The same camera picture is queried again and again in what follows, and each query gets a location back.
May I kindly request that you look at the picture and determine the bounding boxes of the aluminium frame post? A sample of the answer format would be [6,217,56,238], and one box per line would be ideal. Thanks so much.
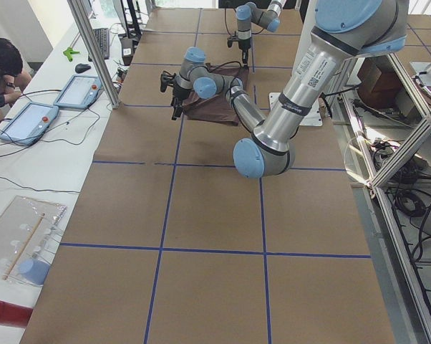
[67,0,120,109]

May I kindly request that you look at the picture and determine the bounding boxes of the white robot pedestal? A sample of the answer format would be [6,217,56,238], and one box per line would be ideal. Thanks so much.
[265,1,321,129]

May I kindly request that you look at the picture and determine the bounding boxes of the green spray bottle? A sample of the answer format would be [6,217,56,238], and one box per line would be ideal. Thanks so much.
[63,47,80,62]

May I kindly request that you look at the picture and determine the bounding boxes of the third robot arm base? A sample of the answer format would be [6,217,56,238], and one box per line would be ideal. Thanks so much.
[408,46,431,105]

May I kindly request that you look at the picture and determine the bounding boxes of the bundle of black cables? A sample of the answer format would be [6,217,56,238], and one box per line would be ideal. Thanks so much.
[383,157,431,259]

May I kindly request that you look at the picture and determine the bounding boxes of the black computer mouse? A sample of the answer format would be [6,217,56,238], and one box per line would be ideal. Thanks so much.
[74,63,91,74]

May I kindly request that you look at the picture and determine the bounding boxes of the aluminium side frame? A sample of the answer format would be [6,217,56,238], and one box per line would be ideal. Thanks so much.
[324,41,431,343]

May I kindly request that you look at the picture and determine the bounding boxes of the clear plastic rack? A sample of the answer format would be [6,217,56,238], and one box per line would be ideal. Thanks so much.
[0,196,67,286]

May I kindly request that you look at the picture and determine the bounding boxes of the blue teach pendant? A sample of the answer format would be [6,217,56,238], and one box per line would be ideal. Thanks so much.
[54,75,102,110]
[0,102,59,146]

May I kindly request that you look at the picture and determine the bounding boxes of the black keyboard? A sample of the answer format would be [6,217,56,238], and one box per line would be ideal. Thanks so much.
[92,28,110,59]

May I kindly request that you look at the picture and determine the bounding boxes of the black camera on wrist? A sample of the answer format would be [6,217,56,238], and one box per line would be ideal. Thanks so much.
[227,33,238,48]
[160,70,176,93]

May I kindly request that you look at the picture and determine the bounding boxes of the wooden stick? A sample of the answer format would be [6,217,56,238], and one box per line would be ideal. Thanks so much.
[2,213,45,280]

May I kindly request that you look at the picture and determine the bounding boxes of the red cylinder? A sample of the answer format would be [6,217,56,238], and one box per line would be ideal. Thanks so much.
[0,300,33,328]

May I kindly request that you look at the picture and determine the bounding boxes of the person in dark clothes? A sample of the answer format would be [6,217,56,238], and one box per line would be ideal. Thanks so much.
[0,37,32,122]

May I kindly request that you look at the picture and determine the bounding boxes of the far blue teach pendant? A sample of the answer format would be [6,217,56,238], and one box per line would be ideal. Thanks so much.
[54,75,102,110]

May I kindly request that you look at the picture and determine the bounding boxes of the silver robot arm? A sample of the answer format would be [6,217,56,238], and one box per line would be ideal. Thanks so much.
[160,1,409,178]
[227,1,286,68]

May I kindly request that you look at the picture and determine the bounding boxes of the brown t-shirt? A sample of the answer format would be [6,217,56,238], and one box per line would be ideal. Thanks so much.
[183,62,249,126]

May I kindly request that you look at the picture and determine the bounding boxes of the near blue teach pendant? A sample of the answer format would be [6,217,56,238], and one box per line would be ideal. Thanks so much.
[0,102,59,146]

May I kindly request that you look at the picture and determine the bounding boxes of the light blue plastic cup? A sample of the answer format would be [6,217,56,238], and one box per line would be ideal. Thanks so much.
[19,258,50,285]

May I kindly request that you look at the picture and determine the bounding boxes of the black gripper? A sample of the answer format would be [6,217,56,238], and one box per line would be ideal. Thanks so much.
[237,37,251,68]
[171,85,189,120]

